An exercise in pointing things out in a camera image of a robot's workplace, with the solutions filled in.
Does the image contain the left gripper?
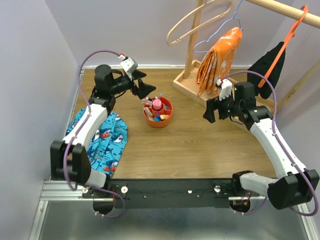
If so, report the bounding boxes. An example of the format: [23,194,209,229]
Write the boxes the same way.
[109,69,157,99]

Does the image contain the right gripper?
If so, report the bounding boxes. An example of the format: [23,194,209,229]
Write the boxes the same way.
[203,89,242,123]

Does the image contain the white grey marker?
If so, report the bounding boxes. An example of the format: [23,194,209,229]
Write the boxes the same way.
[141,98,153,106]

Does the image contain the pink crayon tube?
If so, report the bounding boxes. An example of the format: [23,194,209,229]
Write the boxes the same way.
[152,98,162,111]

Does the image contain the black blue highlighter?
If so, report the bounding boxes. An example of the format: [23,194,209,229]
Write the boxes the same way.
[154,117,162,122]

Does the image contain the pink yellow highlighter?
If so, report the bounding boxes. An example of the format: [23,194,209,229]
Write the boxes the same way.
[159,114,170,121]

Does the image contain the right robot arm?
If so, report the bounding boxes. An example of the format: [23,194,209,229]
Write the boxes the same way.
[203,79,320,210]

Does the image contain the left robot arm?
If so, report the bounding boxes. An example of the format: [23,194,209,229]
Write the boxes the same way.
[50,64,156,198]

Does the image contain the orange round desk organizer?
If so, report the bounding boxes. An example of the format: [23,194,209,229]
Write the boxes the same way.
[142,96,173,128]

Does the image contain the wooden clothes rack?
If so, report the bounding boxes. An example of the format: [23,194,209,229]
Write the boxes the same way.
[172,0,320,131]

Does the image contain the orange folded cloth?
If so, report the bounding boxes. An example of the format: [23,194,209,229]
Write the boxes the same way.
[195,27,243,97]

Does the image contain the blue shark print shorts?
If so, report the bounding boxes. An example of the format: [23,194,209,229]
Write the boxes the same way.
[65,108,129,176]

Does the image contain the black garment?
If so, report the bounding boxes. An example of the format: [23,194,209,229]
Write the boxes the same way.
[247,41,286,99]

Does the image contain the orange plastic hanger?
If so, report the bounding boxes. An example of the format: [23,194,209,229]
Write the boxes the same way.
[261,5,309,79]

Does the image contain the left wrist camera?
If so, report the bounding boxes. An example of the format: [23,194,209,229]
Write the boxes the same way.
[120,56,138,80]

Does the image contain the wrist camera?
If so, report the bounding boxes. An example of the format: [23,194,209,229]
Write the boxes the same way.
[120,56,138,80]
[216,78,233,101]

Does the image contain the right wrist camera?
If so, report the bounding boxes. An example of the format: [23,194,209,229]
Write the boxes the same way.
[216,78,233,101]

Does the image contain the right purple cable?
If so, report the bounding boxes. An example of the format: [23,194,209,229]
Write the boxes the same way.
[219,70,320,216]

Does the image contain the purple cable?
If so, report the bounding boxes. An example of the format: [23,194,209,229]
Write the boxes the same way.
[63,50,126,218]
[219,70,320,216]

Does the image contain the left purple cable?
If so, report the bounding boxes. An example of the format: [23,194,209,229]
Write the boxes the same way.
[63,50,126,218]

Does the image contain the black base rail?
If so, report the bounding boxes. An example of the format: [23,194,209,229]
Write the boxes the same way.
[82,178,259,212]

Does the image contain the blue wire hanger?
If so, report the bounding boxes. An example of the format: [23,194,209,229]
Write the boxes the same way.
[193,0,243,54]

